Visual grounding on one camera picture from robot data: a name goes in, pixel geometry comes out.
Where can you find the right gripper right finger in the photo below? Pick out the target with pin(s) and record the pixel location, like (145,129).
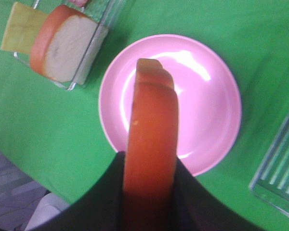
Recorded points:
(195,209)

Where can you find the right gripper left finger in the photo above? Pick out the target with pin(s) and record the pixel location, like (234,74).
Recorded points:
(99,209)

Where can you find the bread slice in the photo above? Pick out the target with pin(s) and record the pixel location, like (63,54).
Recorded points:
(150,160)
(60,43)

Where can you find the bacon strip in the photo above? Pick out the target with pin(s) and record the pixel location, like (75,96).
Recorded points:
(79,3)

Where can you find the right clear plastic tray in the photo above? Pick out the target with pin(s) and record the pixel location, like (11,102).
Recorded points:
(271,180)

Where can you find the clear plastic tray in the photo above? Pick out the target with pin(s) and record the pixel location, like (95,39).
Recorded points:
(105,13)
(271,180)

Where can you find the green tablecloth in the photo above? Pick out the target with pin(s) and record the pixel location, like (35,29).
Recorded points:
(55,135)

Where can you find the pink round plate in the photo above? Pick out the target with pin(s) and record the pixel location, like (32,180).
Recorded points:
(209,99)

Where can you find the left clear plastic tray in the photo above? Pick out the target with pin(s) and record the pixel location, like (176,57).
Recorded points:
(105,13)

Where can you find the yellow cheese slice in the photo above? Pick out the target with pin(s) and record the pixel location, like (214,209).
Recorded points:
(22,27)

